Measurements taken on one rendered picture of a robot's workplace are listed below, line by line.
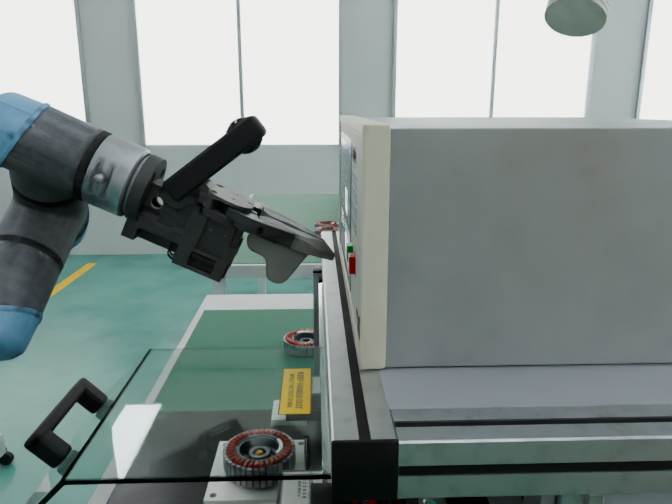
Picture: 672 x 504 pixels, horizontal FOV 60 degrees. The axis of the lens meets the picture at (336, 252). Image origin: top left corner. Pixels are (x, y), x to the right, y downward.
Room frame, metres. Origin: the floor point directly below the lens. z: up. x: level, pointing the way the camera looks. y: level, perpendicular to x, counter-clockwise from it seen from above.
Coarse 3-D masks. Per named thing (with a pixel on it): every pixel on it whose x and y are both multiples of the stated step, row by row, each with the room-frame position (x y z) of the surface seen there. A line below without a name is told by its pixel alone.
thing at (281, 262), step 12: (264, 216) 0.59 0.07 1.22; (288, 228) 0.58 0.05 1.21; (252, 240) 0.58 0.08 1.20; (264, 240) 0.58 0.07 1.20; (300, 240) 0.57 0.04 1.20; (312, 240) 0.58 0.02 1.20; (264, 252) 0.58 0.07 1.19; (276, 252) 0.58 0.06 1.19; (288, 252) 0.58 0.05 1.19; (300, 252) 0.58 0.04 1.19; (312, 252) 0.58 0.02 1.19; (324, 252) 0.59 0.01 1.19; (276, 264) 0.58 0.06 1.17; (288, 264) 0.58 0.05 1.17; (276, 276) 0.58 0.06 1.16; (288, 276) 0.58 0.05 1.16
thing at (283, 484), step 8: (280, 480) 0.58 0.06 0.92; (288, 480) 0.58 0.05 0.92; (296, 480) 0.58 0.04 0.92; (304, 480) 0.58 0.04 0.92; (312, 480) 0.58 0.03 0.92; (320, 480) 0.58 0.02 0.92; (280, 488) 0.56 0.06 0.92; (288, 488) 0.56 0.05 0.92; (296, 488) 0.56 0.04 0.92; (304, 488) 0.56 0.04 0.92; (280, 496) 0.55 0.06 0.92; (288, 496) 0.55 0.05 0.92; (296, 496) 0.55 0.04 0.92; (304, 496) 0.55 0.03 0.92
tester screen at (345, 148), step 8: (344, 144) 0.77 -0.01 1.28; (344, 152) 0.77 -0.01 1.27; (344, 160) 0.77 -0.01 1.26; (344, 168) 0.77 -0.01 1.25; (344, 176) 0.77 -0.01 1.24; (344, 184) 0.77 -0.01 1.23; (344, 192) 0.76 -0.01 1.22; (344, 200) 0.76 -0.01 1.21; (344, 208) 0.76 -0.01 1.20; (344, 216) 0.76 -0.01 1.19; (344, 224) 0.76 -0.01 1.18; (344, 232) 0.76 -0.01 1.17
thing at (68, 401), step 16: (80, 384) 0.53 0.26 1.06; (64, 400) 0.50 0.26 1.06; (80, 400) 0.53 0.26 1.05; (96, 400) 0.53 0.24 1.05; (48, 416) 0.47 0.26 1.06; (64, 416) 0.48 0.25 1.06; (48, 432) 0.45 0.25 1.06; (32, 448) 0.44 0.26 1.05; (48, 448) 0.44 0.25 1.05; (64, 448) 0.45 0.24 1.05; (48, 464) 0.44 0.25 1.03
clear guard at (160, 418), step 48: (144, 384) 0.53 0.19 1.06; (192, 384) 0.53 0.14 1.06; (240, 384) 0.53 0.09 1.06; (96, 432) 0.44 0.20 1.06; (144, 432) 0.44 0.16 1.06; (192, 432) 0.44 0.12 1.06; (240, 432) 0.44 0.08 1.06; (288, 432) 0.44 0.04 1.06; (48, 480) 0.42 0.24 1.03; (96, 480) 0.38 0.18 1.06; (144, 480) 0.38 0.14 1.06; (192, 480) 0.38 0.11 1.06; (240, 480) 0.38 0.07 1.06
